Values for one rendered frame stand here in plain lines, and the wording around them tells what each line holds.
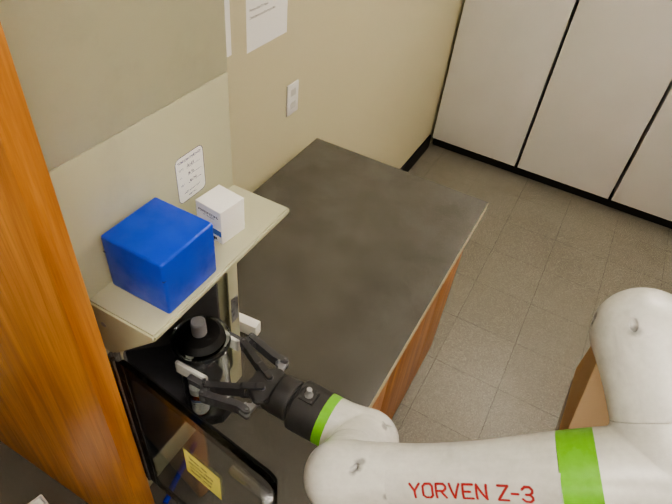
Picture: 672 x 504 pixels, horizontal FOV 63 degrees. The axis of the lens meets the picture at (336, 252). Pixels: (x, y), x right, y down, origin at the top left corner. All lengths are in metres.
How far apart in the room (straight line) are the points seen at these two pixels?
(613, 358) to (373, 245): 1.08
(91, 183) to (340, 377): 0.85
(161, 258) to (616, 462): 0.59
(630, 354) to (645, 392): 0.04
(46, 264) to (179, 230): 0.20
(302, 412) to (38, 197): 0.59
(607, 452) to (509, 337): 2.15
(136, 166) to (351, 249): 1.03
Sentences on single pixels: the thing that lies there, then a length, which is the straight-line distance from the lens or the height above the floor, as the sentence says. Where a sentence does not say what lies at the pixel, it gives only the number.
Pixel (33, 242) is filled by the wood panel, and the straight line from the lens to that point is 0.58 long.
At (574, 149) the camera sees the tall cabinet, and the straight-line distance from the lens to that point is 3.82.
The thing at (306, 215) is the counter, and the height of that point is 0.94.
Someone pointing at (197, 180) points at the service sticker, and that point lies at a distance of 0.87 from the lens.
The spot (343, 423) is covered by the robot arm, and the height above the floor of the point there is 1.26.
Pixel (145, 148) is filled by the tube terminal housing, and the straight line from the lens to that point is 0.76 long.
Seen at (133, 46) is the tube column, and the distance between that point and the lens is 0.71.
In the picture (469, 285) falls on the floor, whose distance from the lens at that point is 3.05.
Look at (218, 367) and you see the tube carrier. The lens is 1.07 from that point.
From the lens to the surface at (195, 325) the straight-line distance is 1.02.
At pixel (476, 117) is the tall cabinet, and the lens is 3.87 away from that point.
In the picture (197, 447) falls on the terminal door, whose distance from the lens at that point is 0.86.
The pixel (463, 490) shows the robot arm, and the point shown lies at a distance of 0.78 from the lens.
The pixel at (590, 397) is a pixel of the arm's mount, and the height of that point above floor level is 1.08.
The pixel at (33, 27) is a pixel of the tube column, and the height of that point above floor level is 1.86.
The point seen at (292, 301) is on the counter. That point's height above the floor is 0.94.
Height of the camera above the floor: 2.08
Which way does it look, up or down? 43 degrees down
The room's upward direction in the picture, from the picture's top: 7 degrees clockwise
